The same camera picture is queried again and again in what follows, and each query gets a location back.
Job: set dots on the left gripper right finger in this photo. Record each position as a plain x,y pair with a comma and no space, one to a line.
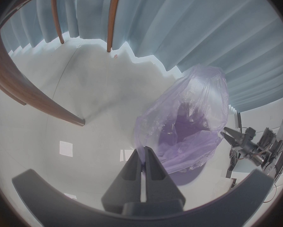
160,176

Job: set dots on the pale blue curtain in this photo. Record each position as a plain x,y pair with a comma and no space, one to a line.
191,32

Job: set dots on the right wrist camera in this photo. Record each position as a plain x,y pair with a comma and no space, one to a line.
250,132

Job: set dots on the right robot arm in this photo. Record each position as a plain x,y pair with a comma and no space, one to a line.
271,141

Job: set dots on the white cushioned wooden chair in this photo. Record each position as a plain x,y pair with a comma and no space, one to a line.
25,86

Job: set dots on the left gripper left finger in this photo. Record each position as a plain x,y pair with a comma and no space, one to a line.
127,174

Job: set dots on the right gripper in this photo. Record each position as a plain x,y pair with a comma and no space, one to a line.
246,146

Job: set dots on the purple plastic bag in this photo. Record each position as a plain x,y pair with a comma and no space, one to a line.
191,117

